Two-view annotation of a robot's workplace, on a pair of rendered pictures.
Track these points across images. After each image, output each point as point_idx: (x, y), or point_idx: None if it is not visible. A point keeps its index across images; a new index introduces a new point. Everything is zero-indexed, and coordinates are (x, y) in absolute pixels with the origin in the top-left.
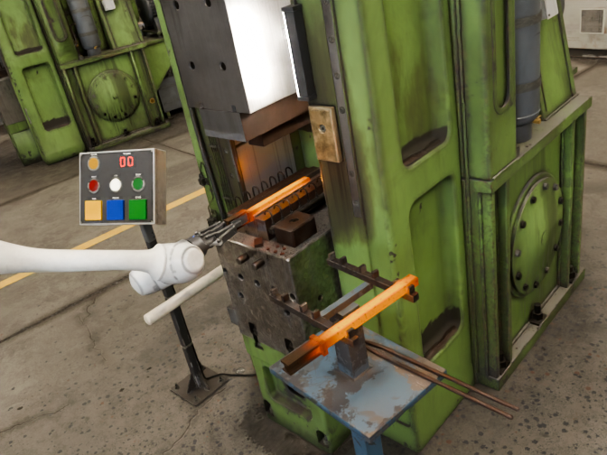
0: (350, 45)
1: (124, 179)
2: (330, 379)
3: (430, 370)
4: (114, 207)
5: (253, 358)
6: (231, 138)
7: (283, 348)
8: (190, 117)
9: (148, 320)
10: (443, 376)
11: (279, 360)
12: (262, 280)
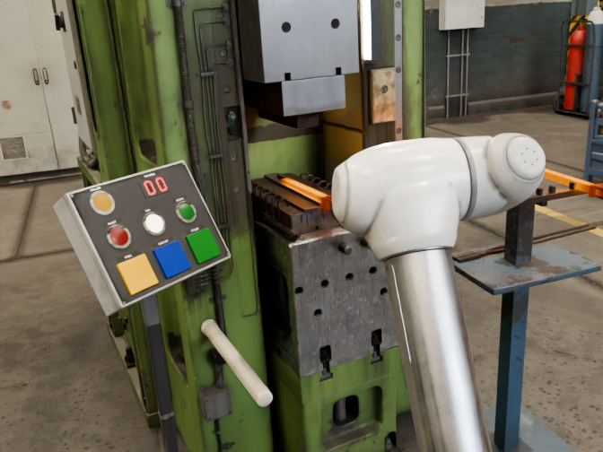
0: (411, 9)
1: (162, 212)
2: (527, 268)
3: (537, 238)
4: (170, 255)
5: (308, 408)
6: (326, 108)
7: (366, 348)
8: (176, 126)
9: (271, 396)
10: (546, 235)
11: (487, 284)
12: (358, 267)
